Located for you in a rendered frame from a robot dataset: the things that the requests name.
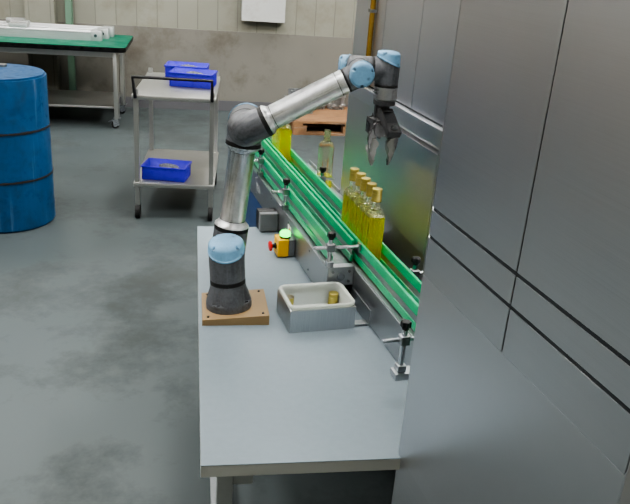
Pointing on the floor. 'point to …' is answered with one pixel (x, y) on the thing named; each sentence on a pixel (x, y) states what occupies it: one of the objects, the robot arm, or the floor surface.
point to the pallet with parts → (322, 118)
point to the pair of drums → (14, 149)
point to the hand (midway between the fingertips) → (380, 162)
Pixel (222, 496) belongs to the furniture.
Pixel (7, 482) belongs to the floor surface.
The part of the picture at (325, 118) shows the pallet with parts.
